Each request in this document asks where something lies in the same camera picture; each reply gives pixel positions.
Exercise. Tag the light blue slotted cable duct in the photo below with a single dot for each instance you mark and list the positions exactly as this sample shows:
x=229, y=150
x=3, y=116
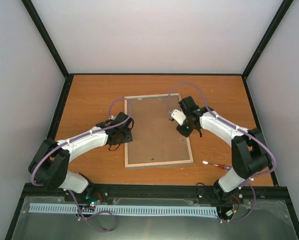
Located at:
x=126, y=210

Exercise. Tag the red purple handled screwdriver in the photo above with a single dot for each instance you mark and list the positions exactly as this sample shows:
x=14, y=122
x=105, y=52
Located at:
x=222, y=166

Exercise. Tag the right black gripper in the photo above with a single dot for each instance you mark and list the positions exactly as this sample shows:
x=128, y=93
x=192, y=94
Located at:
x=185, y=133

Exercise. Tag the blue wooden photo frame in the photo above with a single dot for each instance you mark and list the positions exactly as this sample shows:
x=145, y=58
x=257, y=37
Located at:
x=155, y=140

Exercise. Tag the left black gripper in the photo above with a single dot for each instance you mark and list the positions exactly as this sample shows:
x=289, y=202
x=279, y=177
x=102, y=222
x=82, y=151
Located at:
x=128, y=137

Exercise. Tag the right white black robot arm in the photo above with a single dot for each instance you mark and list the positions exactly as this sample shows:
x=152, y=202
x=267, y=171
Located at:
x=249, y=154

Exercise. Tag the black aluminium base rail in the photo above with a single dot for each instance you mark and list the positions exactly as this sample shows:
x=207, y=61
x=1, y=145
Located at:
x=200, y=194

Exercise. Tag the grey metal base plate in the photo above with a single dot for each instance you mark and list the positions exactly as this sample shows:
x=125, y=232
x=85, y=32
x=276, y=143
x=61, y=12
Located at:
x=265, y=220

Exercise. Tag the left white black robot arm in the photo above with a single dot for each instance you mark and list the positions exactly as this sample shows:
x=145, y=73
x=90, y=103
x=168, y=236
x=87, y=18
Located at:
x=50, y=165

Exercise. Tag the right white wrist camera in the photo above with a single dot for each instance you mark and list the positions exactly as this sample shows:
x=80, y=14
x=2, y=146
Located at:
x=178, y=116

